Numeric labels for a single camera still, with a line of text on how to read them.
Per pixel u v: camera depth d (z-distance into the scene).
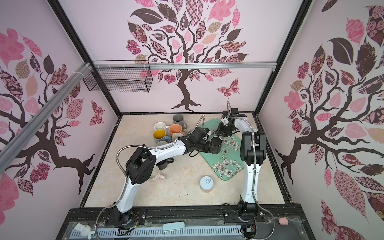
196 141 0.74
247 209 0.64
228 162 0.92
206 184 0.79
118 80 1.22
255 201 0.63
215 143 0.90
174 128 1.01
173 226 0.68
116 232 0.70
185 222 0.71
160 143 0.92
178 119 1.04
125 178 0.55
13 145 0.51
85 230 0.68
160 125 1.04
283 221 0.71
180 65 0.94
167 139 0.94
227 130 0.90
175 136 0.96
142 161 0.60
